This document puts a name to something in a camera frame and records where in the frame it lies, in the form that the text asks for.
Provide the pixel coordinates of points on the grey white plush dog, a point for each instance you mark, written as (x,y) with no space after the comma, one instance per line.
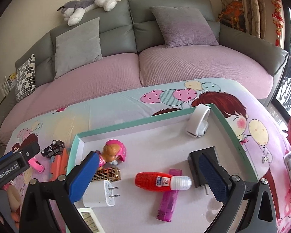
(73,11)

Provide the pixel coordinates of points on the white power adapter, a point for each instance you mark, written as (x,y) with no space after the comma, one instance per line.
(100,194)

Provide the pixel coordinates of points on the coral orange case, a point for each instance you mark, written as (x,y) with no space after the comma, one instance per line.
(58,165)

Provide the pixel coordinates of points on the orange red wall decoration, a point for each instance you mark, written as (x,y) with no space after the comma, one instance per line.
(233,16)

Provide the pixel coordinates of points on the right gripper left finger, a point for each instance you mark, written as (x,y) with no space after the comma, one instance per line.
(37,214)

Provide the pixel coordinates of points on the black power adapter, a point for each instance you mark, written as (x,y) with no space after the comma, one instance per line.
(196,167)

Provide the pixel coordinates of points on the black white patterned cushion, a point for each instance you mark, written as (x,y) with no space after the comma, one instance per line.
(25,79)

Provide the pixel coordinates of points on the white smartwatch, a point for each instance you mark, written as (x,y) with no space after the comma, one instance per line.
(198,124)

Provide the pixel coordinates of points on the books on side shelf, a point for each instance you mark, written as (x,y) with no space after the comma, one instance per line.
(8,84)

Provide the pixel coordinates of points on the purple grey cushion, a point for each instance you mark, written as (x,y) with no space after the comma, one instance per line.
(183,26)

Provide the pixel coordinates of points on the grey sofa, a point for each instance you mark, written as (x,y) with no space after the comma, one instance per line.
(132,28)

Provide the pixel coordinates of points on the black toy car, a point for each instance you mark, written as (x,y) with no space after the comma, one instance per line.
(55,148)

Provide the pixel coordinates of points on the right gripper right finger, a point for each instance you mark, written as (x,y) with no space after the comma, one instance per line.
(259,214)

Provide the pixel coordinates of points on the cartoon printed bed sheet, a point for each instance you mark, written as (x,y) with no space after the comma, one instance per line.
(63,108)

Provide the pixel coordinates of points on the pink translucent lighter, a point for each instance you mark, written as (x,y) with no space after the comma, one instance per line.
(169,199)

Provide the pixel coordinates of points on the teal rimmed white tray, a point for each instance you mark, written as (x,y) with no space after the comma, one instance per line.
(160,143)

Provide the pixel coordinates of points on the pink sofa seat cover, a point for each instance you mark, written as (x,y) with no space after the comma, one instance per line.
(127,71)

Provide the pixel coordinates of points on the brown puppy toy pink helmet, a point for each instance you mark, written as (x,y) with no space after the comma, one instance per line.
(113,151)

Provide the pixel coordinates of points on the person's hand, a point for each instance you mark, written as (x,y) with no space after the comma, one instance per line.
(15,217)

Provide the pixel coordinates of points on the red glue bottle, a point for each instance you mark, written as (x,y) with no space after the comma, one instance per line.
(161,182)

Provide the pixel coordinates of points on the patterned beige curtain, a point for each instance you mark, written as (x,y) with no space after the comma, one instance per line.
(263,19)

